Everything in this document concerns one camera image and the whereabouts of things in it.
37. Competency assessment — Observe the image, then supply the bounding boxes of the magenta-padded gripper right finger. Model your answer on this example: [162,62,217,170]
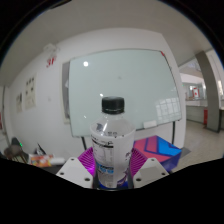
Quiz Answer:
[127,147,170,190]

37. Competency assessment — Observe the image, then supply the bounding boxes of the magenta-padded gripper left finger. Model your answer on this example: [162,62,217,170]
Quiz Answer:
[55,147,97,190]

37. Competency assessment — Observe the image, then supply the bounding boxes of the clear black-capped drink bottle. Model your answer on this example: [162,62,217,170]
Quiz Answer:
[89,96,137,191]

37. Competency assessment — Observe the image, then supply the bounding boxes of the small white block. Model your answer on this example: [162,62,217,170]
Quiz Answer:
[49,157,66,166]

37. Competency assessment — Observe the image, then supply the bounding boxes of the blue box with red print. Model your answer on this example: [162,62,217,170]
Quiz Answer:
[133,134,183,173]

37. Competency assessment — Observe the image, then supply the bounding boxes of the orange printed flat box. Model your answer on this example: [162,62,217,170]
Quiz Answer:
[28,153,54,168]

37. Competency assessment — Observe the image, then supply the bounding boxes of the dark chair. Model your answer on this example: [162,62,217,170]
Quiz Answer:
[2,137,28,164]

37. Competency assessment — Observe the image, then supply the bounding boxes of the red fire extinguisher box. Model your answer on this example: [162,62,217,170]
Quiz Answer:
[202,108,209,126]

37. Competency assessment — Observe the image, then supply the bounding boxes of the large whiteboard on stand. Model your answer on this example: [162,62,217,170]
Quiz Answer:
[61,48,183,150]

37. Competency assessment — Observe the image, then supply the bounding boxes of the small white wall poster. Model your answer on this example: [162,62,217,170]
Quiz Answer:
[15,92,24,114]

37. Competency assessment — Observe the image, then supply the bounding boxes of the red and white wall sign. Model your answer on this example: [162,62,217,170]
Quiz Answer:
[192,87,201,99]

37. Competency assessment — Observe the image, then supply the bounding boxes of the large white wall poster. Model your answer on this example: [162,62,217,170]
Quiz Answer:
[24,75,37,110]

